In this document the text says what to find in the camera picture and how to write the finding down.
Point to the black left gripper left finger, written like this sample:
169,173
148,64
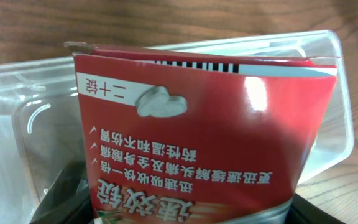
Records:
68,200

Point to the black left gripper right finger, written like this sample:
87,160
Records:
303,212

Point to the clear plastic container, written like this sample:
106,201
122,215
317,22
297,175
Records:
40,127

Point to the red medicine box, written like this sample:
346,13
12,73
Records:
175,137

